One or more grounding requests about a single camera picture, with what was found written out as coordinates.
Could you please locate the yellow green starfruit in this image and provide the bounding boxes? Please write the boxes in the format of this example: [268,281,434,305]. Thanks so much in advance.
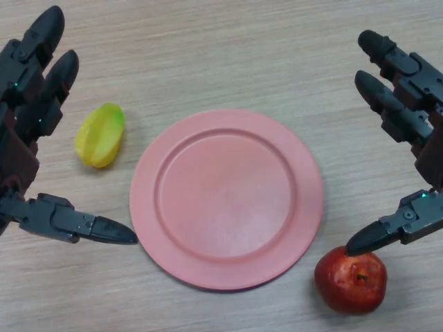
[73,102,126,169]

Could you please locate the pink round plate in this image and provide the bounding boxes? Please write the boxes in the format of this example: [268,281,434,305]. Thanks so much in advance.
[129,109,325,291]

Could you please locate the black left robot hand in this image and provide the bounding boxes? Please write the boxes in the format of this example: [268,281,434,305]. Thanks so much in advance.
[0,7,139,246]

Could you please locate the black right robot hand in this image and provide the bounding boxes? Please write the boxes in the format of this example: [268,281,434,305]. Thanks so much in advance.
[345,30,443,257]

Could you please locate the red apple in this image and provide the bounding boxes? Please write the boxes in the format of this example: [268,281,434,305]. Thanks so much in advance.
[314,246,388,314]

